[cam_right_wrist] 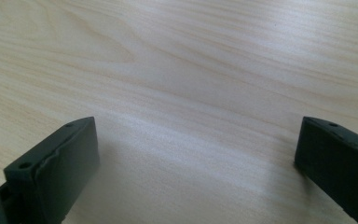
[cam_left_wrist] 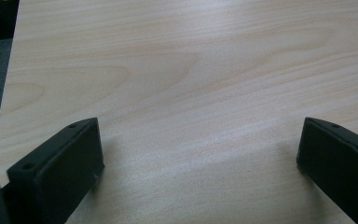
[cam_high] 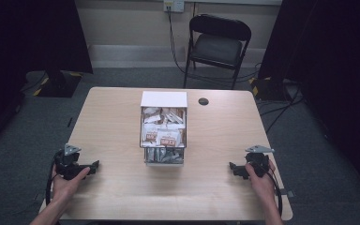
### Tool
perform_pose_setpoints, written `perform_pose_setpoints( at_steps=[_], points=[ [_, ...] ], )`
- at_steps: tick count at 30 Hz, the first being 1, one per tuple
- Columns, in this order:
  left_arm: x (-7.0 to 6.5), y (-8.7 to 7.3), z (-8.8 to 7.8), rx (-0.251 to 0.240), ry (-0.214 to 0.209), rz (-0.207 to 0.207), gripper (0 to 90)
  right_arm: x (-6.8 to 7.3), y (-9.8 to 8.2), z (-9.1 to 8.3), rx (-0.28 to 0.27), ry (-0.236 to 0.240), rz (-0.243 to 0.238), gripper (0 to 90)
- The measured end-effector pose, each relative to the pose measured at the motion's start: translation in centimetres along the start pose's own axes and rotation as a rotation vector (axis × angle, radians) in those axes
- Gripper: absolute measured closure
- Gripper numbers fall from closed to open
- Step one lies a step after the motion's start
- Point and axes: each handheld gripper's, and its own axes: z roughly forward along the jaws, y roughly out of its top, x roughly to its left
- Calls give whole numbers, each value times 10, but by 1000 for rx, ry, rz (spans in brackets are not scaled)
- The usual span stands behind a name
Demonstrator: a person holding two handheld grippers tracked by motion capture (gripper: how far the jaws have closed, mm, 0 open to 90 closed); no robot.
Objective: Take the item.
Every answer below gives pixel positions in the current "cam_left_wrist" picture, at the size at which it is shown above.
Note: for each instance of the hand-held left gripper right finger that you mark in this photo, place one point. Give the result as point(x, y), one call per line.
point(338, 165)

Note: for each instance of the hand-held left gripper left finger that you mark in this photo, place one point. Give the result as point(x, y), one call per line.
point(59, 174)

